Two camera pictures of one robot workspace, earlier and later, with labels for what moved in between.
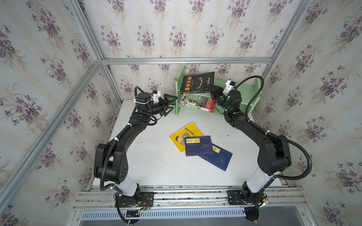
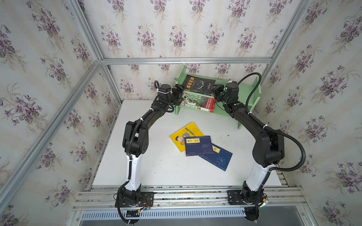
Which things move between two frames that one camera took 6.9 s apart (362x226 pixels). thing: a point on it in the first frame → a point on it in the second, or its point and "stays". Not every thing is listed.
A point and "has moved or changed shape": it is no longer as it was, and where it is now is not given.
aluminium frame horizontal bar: [185, 60] stays
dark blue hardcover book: [198, 145] stays
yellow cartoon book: [178, 138] stays
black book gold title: [196, 83] has moved or changed shape
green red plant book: [203, 103] stays
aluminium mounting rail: [100, 197] stays
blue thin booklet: [221, 157] stays
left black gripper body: [156, 108] → [173, 98]
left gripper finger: [167, 97] → [178, 90]
